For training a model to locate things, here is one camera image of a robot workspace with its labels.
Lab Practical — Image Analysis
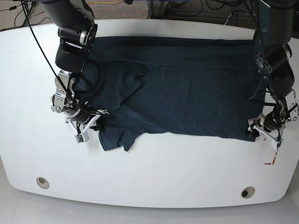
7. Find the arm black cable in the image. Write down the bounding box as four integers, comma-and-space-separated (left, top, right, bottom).
21, 0, 103, 117
247, 0, 278, 108

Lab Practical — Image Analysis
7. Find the red tape rectangle marking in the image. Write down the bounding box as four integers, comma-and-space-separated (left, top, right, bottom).
260, 137, 279, 165

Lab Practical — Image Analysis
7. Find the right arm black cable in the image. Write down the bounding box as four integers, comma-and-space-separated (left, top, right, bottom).
21, 0, 103, 117

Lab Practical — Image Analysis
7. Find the black tripod stand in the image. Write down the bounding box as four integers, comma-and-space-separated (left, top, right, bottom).
22, 0, 38, 27

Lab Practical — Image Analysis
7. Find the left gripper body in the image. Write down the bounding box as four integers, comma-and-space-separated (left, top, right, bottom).
248, 113, 284, 148

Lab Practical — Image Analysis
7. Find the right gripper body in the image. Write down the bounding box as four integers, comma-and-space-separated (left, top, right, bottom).
65, 109, 109, 136

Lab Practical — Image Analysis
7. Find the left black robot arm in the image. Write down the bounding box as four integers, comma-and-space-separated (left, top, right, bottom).
248, 0, 299, 150

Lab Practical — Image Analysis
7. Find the left table cable grommet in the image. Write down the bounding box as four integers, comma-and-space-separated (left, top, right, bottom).
36, 177, 50, 189

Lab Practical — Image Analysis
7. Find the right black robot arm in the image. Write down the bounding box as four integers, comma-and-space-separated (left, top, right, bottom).
40, 0, 105, 143

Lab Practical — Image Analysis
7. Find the right table cable grommet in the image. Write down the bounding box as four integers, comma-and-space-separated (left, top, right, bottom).
241, 186, 255, 199

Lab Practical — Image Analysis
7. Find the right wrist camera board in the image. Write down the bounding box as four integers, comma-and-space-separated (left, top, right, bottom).
75, 132, 90, 144

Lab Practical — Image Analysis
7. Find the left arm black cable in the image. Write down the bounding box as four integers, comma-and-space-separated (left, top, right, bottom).
247, 0, 278, 108

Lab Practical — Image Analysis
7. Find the table cable grommet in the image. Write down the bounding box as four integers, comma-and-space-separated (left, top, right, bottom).
36, 177, 50, 189
241, 186, 255, 199

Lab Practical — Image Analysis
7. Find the dark blue t-shirt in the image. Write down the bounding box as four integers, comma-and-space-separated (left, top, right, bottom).
75, 36, 263, 151

